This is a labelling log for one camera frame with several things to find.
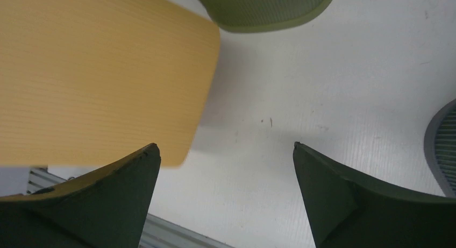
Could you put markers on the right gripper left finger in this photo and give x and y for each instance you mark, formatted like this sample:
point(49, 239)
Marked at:
point(103, 208)

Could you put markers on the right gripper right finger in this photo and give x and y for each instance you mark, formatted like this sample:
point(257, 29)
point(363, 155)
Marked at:
point(348, 208)

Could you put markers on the grey slatted waste bin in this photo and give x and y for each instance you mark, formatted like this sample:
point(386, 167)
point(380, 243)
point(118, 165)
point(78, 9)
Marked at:
point(439, 148)

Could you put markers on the yellow slatted waste bin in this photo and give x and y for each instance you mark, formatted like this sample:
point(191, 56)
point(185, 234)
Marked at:
point(87, 82)

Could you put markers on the green slatted waste bin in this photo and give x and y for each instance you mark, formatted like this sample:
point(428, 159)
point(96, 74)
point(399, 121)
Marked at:
point(253, 16)

